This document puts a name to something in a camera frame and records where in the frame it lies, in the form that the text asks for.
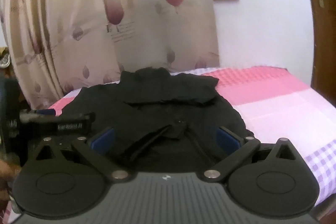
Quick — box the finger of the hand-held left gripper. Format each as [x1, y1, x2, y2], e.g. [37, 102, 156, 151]
[20, 109, 57, 123]
[22, 112, 96, 137]

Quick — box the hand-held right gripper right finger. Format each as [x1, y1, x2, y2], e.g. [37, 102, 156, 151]
[203, 126, 301, 182]

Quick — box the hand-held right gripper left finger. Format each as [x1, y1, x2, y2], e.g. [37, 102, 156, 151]
[34, 127, 129, 182]

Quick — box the black jacket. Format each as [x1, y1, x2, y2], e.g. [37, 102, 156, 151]
[54, 67, 254, 169]

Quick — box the person's left hand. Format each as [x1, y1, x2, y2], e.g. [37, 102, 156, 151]
[0, 158, 20, 199]

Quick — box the dotted lace-edged cloth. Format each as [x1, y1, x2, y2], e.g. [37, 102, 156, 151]
[0, 47, 11, 69]

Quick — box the beige leaf print curtain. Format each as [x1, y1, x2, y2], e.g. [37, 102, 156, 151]
[0, 0, 221, 111]

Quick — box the brown wooden door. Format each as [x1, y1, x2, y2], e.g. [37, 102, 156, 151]
[298, 0, 336, 106]

